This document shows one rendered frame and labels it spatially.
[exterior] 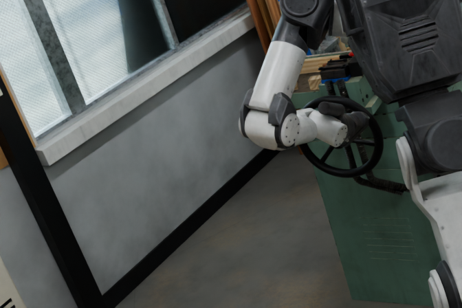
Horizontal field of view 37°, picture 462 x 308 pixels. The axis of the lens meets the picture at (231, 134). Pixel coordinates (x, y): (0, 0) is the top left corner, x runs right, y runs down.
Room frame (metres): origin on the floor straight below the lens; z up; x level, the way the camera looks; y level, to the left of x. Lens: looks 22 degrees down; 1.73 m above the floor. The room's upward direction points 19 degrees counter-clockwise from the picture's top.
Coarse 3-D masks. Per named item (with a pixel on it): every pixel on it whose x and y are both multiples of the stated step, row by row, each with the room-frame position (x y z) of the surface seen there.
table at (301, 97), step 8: (304, 80) 2.33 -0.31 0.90; (304, 88) 2.26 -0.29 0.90; (448, 88) 1.96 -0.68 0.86; (296, 96) 2.24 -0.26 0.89; (304, 96) 2.22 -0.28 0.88; (312, 96) 2.20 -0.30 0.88; (320, 96) 2.19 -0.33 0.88; (376, 96) 2.05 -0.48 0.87; (296, 104) 2.24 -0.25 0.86; (304, 104) 2.23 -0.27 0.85; (368, 104) 2.01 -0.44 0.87; (376, 104) 2.02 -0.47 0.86; (344, 112) 2.04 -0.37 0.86
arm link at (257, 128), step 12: (252, 120) 1.51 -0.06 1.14; (264, 120) 1.49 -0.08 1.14; (300, 120) 1.60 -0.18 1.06; (252, 132) 1.51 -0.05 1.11; (264, 132) 1.48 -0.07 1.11; (276, 132) 1.46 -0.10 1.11; (300, 132) 1.56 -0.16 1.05; (312, 132) 1.60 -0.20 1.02; (264, 144) 1.51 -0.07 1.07; (276, 144) 1.47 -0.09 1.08
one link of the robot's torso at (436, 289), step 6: (432, 270) 1.38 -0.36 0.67; (432, 276) 1.36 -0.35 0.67; (438, 276) 1.35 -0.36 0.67; (432, 282) 1.36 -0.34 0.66; (438, 282) 1.34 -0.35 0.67; (432, 288) 1.35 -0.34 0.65; (438, 288) 1.33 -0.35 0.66; (432, 294) 1.37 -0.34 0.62; (438, 294) 1.33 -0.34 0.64; (444, 294) 1.31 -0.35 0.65; (432, 300) 1.39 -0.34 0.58; (438, 300) 1.32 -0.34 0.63; (444, 300) 1.31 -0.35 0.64; (438, 306) 1.33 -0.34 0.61; (444, 306) 1.31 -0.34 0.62
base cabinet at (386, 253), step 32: (384, 160) 2.09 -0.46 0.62; (352, 192) 2.17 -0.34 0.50; (384, 192) 2.10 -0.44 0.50; (352, 224) 2.19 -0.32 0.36; (384, 224) 2.12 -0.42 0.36; (416, 224) 2.05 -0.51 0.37; (352, 256) 2.21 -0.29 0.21; (384, 256) 2.14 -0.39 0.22; (416, 256) 2.07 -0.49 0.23; (352, 288) 2.24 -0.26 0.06; (384, 288) 2.16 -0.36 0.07; (416, 288) 2.09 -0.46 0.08
